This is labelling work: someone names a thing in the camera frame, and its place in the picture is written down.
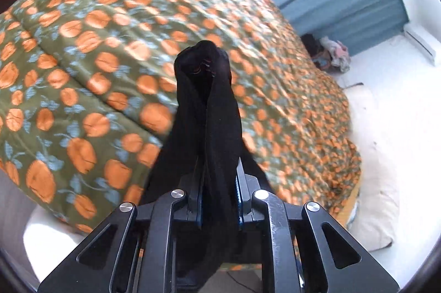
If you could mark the black pants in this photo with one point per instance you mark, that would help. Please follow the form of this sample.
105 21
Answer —
206 131

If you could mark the white pillow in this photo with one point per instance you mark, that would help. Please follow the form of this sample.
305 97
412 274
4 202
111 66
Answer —
373 208

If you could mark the pile of light clothes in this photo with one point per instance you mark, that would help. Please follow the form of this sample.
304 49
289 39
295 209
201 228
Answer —
326 54

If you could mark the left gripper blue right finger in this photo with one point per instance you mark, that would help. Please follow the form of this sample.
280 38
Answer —
245 186

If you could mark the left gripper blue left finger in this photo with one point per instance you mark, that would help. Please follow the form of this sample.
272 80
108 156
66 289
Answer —
191 213

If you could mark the olive orange floral bedspread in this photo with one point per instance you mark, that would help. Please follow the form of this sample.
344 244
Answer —
88 95

